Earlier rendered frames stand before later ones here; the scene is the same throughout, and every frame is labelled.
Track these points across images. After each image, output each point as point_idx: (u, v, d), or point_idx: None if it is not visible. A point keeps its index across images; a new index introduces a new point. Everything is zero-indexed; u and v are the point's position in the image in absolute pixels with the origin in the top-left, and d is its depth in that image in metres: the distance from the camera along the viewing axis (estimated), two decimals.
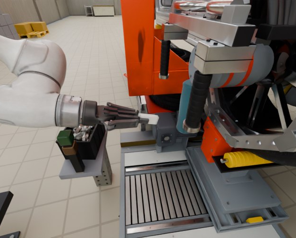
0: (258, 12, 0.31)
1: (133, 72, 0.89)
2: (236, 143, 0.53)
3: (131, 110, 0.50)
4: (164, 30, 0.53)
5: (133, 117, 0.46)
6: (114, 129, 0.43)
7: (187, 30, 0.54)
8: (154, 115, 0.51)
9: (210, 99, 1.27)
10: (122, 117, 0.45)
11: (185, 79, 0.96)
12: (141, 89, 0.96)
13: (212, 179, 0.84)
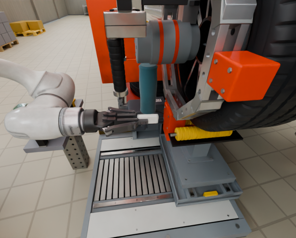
0: None
1: (104, 59, 0.95)
2: (178, 116, 0.58)
3: (131, 127, 0.48)
4: None
5: None
6: (114, 107, 0.52)
7: None
8: (153, 122, 0.51)
9: None
10: (121, 118, 0.51)
11: None
12: None
13: (176, 158, 0.90)
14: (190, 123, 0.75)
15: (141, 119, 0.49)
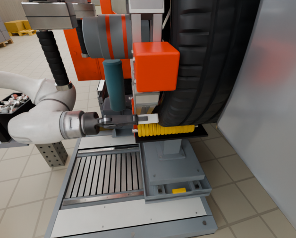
0: None
1: (77, 56, 0.94)
2: (135, 111, 0.58)
3: (131, 122, 0.47)
4: None
5: (131, 124, 0.52)
6: None
7: (92, 9, 0.59)
8: (154, 123, 0.50)
9: None
10: (121, 123, 0.51)
11: (130, 64, 1.02)
12: (88, 73, 1.02)
13: (148, 156, 0.90)
14: None
15: (141, 116, 0.49)
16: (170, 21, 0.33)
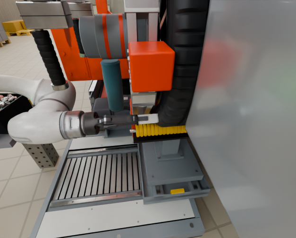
0: None
1: (66, 56, 0.93)
2: (132, 111, 0.58)
3: (131, 122, 0.47)
4: None
5: (131, 124, 0.52)
6: None
7: (89, 9, 0.59)
8: (154, 123, 0.50)
9: None
10: (121, 123, 0.51)
11: (120, 64, 1.01)
12: (78, 74, 1.01)
13: (147, 156, 0.89)
14: None
15: (141, 116, 0.49)
16: (166, 20, 0.32)
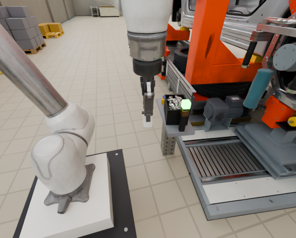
0: None
1: (199, 65, 1.18)
2: None
3: (144, 111, 0.45)
4: (257, 35, 0.82)
5: (143, 102, 0.48)
6: None
7: (271, 35, 0.83)
8: (143, 124, 0.51)
9: (245, 89, 1.56)
10: None
11: (234, 71, 1.25)
12: (201, 79, 1.25)
13: (267, 143, 1.14)
14: (292, 114, 0.99)
15: (150, 115, 0.48)
16: None
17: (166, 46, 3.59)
